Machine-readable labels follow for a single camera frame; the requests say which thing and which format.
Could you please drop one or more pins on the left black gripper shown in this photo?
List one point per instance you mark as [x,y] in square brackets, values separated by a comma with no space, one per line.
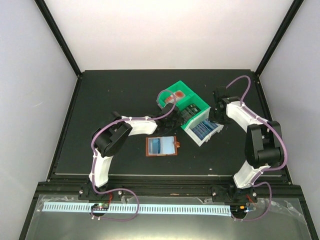
[179,122]

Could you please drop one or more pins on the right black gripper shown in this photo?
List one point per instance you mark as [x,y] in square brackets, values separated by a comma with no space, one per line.
[212,118]

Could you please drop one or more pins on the blue credit card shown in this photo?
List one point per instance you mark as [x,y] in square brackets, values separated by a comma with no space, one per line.
[204,128]
[154,146]

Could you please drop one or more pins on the brown leather card holder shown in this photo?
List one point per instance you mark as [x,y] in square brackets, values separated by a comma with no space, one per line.
[169,146]

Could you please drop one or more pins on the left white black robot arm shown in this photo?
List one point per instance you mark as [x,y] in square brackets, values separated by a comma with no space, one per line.
[108,140]

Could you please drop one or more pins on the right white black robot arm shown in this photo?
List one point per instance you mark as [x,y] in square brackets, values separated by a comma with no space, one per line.
[264,149]

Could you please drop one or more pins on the red patterned card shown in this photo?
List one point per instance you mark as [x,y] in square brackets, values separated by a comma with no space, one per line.
[175,97]

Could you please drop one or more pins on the white bin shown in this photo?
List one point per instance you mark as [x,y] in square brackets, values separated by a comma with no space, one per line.
[195,122]

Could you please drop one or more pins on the green bin middle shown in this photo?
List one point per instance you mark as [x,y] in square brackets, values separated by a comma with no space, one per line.
[202,105]

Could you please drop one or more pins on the green bin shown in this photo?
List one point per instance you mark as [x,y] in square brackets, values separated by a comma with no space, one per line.
[180,85]
[202,105]

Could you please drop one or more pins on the green bin left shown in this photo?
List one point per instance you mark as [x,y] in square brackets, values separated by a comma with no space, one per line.
[180,85]

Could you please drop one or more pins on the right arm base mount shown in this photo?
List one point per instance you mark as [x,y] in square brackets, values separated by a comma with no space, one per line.
[232,195]

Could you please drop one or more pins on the black aluminium frame rail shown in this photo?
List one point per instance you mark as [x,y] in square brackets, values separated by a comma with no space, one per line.
[293,223]

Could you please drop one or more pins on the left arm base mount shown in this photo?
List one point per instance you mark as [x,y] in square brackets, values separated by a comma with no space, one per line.
[100,196]

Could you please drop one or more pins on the white slotted cable duct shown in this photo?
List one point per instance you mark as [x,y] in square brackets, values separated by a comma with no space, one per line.
[120,208]

